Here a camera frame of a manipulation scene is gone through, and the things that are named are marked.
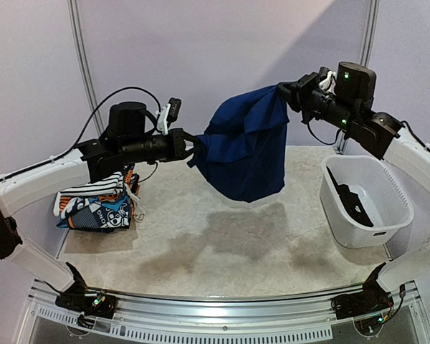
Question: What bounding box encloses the black garment in basket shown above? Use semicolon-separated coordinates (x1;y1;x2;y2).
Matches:
327;167;373;227

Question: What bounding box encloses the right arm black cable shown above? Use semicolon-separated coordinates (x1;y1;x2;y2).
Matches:
306;120;430;162

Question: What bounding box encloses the navy blue t-shirt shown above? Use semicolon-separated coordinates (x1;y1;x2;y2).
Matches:
187;85;289;203

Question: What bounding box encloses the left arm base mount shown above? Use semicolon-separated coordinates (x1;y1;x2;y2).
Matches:
55;262;118;330

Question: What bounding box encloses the white plastic basket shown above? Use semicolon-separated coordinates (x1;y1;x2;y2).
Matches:
320;155;414;249

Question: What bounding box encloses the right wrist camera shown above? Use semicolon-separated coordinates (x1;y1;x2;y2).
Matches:
318;67;336;91

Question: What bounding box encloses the striped folded shirt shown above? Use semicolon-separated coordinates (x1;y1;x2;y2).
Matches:
57;172;125;198

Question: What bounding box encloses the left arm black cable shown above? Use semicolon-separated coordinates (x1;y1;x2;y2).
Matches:
0;85;162;187

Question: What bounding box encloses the right wall aluminium profile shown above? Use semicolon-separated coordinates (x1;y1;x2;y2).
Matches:
338;0;381;151

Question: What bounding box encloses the left wall aluminium profile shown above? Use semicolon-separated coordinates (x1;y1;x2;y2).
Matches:
67;0;105;132

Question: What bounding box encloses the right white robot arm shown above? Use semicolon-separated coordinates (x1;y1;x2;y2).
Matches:
278;62;430;249

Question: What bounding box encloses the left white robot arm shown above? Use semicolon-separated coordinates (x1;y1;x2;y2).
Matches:
0;98;201;311

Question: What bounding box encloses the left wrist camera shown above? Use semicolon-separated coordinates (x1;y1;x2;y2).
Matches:
156;97;182;135

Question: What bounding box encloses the aluminium front rail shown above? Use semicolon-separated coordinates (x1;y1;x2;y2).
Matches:
16;280;430;343

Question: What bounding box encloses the wall aluminium profile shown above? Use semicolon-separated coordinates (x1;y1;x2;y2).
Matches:
67;0;105;132
338;0;381;151

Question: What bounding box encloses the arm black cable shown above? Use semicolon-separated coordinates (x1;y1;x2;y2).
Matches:
0;85;162;187
306;120;430;162

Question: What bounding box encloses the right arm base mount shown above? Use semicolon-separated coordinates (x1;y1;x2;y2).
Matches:
331;263;406;338

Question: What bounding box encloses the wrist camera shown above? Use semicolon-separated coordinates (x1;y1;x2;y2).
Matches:
156;97;182;135
318;67;336;91

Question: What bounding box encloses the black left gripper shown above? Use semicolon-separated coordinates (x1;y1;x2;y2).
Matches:
121;126;204;164

